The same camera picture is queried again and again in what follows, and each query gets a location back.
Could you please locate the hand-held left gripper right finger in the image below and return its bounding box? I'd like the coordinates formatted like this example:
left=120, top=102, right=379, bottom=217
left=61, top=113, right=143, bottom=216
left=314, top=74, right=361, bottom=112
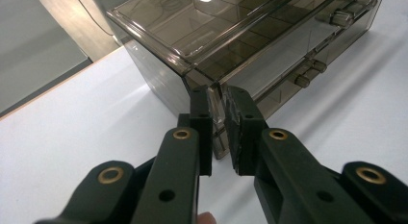
left=222, top=86, right=377, bottom=224

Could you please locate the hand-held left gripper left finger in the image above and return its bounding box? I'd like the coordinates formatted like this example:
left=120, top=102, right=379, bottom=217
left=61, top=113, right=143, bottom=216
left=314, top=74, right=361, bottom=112
left=130, top=85, right=215, bottom=224

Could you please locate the smoky clear plastic drawer box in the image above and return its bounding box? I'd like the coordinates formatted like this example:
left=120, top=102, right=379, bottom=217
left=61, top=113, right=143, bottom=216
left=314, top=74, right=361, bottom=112
left=106, top=0, right=387, bottom=161

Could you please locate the wooden table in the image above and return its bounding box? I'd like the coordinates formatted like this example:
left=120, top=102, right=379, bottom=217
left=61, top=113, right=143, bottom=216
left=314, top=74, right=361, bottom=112
left=0, top=45, right=127, bottom=121

